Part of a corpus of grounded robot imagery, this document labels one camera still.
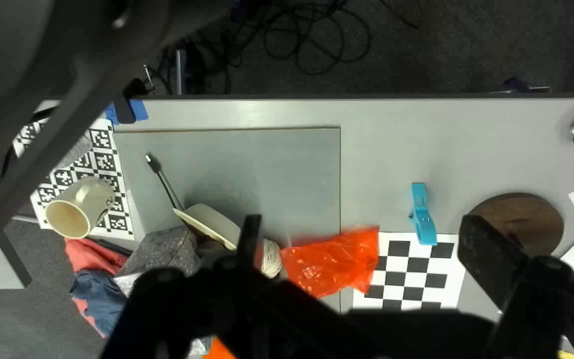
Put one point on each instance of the beige ceramic mug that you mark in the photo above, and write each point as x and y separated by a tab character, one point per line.
79	211

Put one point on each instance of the grey rectangular mat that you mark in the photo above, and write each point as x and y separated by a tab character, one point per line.
260	181

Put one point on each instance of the red and blue cloth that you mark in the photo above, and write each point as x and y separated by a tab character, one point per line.
98	293

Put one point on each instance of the blue plastic clothes peg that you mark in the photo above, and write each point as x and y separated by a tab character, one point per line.
423	217

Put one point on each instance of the black camera stand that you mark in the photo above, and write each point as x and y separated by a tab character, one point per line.
49	101

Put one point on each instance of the beige shallow bowl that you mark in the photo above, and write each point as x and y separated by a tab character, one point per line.
210	223

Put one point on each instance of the white ball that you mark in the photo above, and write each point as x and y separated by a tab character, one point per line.
272	259

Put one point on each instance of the black pole wooden base stand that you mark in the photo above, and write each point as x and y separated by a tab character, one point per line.
517	221

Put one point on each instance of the orange plastic bag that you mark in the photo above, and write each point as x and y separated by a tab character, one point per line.
330	263

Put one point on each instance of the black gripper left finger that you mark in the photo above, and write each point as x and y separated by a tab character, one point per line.
250	241

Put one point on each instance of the black white checkerboard sheet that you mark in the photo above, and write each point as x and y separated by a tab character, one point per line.
427	283

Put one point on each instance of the blue tape piece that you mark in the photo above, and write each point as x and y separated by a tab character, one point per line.
134	111

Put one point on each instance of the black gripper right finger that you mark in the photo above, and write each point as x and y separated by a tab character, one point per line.
493	267

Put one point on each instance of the grey cloth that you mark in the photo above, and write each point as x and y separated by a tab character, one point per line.
164	251

